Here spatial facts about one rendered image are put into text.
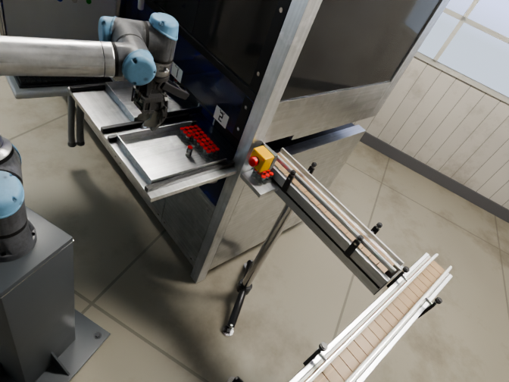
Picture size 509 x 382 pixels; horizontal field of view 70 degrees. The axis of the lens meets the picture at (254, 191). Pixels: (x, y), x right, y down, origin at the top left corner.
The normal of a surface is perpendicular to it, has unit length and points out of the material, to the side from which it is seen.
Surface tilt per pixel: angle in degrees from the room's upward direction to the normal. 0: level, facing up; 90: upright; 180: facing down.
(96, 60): 65
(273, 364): 0
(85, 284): 0
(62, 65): 84
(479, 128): 90
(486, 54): 90
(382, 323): 0
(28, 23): 90
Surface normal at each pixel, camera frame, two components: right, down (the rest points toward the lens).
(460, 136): -0.42, 0.52
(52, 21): 0.57, 0.69
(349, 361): 0.31, -0.69
